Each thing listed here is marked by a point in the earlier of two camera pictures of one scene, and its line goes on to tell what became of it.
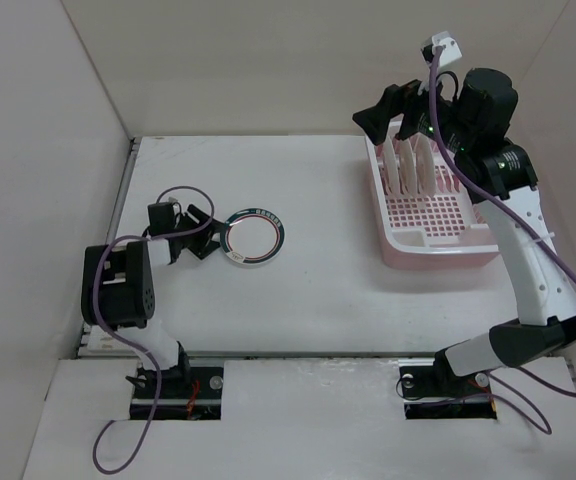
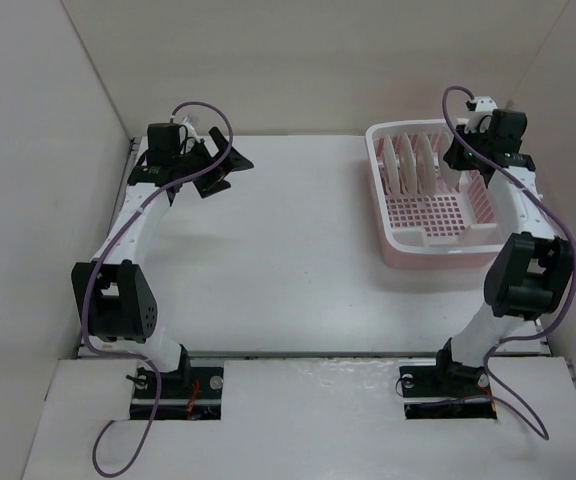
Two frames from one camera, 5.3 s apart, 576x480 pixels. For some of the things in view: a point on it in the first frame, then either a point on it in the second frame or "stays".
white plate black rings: x=426 y=181 stays
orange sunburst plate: x=390 y=167 stays
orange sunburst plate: x=406 y=165 stays
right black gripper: x=404 y=99 → x=453 y=155
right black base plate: x=435 y=393 stays
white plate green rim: x=252 y=236 → x=450 y=176
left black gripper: x=204 y=244 → x=216 y=182
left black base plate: x=187 y=393 stays
